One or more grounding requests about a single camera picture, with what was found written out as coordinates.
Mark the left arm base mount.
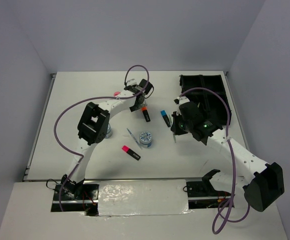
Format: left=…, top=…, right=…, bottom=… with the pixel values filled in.
left=45, top=178, right=100, bottom=217

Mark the pink highlighter marker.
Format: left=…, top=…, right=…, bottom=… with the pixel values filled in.
left=121, top=145, right=141, bottom=161

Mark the right blue glitter jar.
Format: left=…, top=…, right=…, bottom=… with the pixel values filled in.
left=139, top=131, right=153, bottom=148

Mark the black divided organizer tray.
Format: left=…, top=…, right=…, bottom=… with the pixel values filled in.
left=179, top=74, right=232, bottom=126

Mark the pink glitter bottle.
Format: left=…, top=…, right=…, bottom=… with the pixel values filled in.
left=113, top=91, right=121, bottom=97

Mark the blue clear pen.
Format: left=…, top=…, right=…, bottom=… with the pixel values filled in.
left=126, top=128, right=142, bottom=150

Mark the blue glitter jar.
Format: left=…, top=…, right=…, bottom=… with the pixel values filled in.
left=105, top=124, right=113, bottom=139
left=139, top=131, right=153, bottom=148

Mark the blue highlighter marker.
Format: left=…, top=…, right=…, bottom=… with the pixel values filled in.
left=160, top=110, right=171, bottom=128

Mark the silver foil tape strip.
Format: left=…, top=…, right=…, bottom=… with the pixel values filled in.
left=98, top=179, right=191, bottom=217

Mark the left blue glitter jar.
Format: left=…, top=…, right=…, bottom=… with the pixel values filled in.
left=105, top=124, right=113, bottom=139

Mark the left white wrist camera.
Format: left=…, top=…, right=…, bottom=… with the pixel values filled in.
left=126, top=78, right=137, bottom=86

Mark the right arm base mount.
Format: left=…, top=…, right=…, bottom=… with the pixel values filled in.
left=182, top=169, right=231, bottom=210

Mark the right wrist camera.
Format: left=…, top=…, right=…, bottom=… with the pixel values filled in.
left=173, top=96, right=190, bottom=105

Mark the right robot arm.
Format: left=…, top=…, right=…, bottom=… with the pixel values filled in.
left=170, top=96, right=285, bottom=212

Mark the orange highlighter marker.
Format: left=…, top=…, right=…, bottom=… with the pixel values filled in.
left=141, top=107, right=151, bottom=123

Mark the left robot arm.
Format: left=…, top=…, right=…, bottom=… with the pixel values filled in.
left=61, top=79, right=154, bottom=200

